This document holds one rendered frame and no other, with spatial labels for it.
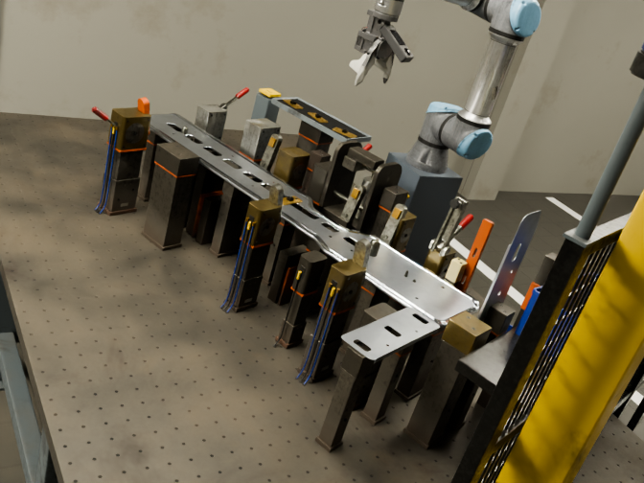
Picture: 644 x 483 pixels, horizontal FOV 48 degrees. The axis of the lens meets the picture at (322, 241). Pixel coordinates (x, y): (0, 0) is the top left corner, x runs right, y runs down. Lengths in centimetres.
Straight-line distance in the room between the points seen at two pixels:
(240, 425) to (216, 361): 24
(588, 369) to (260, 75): 365
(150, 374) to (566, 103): 502
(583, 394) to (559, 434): 9
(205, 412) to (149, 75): 284
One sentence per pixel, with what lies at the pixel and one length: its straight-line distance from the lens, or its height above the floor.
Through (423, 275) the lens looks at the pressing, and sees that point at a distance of 206.
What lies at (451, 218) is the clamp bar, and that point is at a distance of 209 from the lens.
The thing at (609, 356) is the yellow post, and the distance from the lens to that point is 122.
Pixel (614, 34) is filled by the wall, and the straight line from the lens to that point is 648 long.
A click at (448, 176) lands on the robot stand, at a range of 260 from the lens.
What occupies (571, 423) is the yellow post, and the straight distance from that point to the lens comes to 129.
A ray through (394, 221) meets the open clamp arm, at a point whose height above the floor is 105.
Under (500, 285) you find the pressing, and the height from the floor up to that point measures 114.
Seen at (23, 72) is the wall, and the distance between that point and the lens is 422.
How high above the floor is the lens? 189
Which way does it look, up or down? 26 degrees down
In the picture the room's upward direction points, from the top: 17 degrees clockwise
